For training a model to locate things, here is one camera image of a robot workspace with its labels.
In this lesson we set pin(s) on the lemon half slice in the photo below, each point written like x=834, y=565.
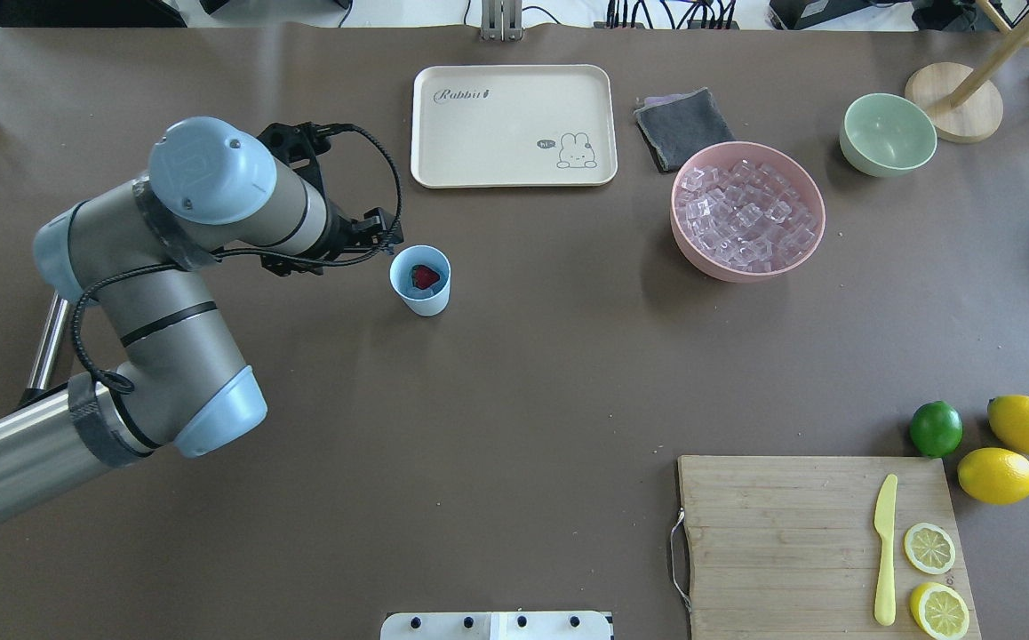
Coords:
x=939, y=611
x=929, y=548

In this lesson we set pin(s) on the steel muddler with black tip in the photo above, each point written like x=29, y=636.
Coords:
x=55, y=326

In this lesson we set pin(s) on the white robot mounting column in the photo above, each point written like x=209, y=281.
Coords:
x=565, y=624

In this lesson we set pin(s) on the green lime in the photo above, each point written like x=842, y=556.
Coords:
x=936, y=429

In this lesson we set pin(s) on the red strawberry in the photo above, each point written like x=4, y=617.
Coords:
x=424, y=277

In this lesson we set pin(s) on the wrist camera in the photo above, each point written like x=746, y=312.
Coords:
x=299, y=146

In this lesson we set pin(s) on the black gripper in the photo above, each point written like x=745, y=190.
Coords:
x=343, y=241

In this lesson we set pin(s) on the clear ice cube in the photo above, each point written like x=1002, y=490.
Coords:
x=414, y=293

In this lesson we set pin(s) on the beige rabbit tray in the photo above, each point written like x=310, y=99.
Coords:
x=503, y=126

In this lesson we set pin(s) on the grey folded cloth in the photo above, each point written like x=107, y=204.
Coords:
x=679, y=125

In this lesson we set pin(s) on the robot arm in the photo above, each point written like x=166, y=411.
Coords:
x=160, y=366

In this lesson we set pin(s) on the whole yellow lemon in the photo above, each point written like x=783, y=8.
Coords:
x=994, y=475
x=1008, y=418

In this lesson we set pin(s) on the wooden cutting board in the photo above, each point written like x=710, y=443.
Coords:
x=783, y=546

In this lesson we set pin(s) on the pink bowl of ice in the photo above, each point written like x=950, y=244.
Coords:
x=744, y=212

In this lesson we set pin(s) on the green ceramic bowl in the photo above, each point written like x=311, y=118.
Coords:
x=886, y=136

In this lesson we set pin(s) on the yellow plastic knife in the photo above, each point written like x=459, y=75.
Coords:
x=884, y=518

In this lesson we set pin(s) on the light blue plastic cup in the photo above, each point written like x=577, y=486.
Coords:
x=400, y=272

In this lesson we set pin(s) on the wooden mug tree stand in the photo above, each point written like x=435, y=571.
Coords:
x=961, y=102

